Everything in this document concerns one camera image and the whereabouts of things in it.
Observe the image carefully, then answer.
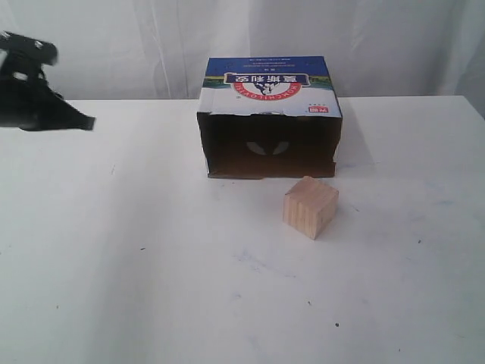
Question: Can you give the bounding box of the white curtain backdrop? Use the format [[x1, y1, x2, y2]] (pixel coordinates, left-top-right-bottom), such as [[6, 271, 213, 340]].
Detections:
[[1, 1, 484, 105]]

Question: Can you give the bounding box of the light wooden cube block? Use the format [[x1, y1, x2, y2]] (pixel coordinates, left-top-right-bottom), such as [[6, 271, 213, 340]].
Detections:
[[283, 176, 339, 240]]

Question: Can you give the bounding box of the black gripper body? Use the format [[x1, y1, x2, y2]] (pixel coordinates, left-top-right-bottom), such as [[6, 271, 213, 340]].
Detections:
[[1, 30, 58, 131]]

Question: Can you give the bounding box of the blue white cardboard box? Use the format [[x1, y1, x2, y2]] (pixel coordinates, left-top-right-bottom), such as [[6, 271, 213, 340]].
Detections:
[[196, 56, 343, 179]]

